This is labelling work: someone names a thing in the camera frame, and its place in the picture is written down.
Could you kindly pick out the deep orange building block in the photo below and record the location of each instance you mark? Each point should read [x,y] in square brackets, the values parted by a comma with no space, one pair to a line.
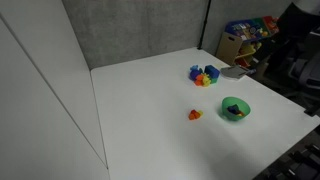
[191,116]

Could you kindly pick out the purple building block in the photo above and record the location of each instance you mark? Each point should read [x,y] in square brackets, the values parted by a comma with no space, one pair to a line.
[194,74]

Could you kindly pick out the red-orange building block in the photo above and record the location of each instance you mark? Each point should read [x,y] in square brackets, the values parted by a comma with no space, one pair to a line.
[193,111]

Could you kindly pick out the light blue building block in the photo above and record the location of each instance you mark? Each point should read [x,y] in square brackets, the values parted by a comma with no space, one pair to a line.
[194,67]

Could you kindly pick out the light orange building block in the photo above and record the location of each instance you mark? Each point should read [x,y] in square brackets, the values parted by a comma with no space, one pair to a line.
[197,115]

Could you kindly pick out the small yellow building block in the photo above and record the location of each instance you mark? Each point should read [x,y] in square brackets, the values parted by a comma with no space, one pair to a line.
[200,113]

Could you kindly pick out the green building block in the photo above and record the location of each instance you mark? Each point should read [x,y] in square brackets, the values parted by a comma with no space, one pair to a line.
[214,80]

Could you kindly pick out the large blue building block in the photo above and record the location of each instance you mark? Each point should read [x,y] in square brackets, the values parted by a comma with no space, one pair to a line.
[212,71]

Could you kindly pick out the green plastic bowl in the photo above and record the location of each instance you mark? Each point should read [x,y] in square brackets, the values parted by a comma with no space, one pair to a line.
[226,113]

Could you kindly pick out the grey cloth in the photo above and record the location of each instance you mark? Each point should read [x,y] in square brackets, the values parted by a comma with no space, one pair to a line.
[233,72]

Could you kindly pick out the black vertical pole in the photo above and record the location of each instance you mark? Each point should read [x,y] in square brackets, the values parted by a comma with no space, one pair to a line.
[204,25]

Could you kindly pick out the colourful toy storage shelf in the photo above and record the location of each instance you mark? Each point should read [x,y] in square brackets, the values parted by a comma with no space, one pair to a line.
[245,36]

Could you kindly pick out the black metal equipment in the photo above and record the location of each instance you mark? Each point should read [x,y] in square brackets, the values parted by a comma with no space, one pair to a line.
[293,160]

